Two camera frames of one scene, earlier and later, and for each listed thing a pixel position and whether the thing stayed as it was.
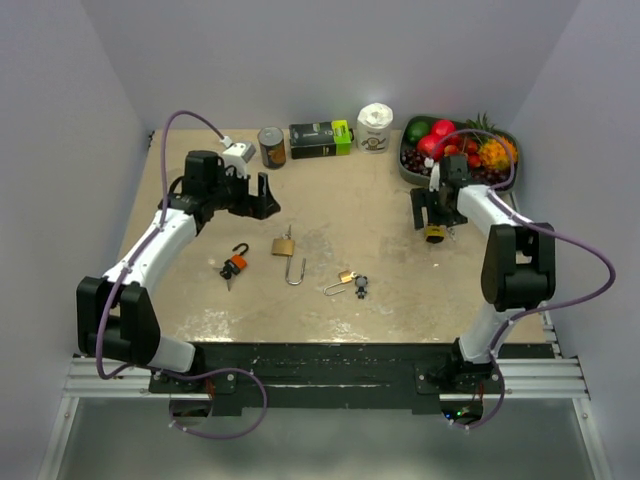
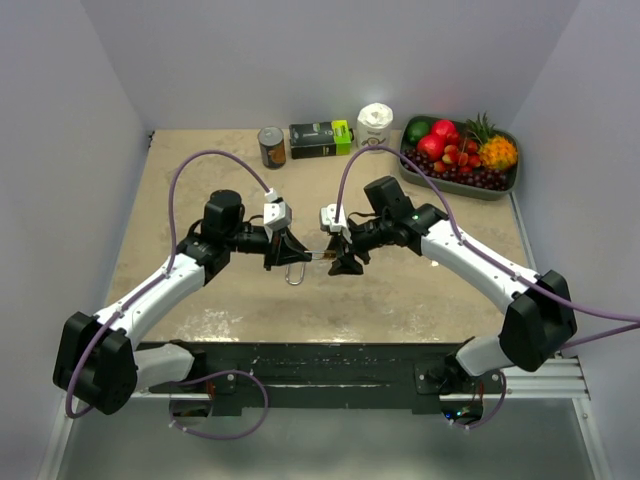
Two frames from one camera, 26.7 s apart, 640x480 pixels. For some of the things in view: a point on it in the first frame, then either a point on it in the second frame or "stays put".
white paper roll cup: (373, 128) stays put
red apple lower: (432, 145) stays put
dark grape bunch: (414, 162) stays put
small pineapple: (493, 151) stays put
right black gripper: (421, 197) → (345, 264)
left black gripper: (262, 205) → (291, 250)
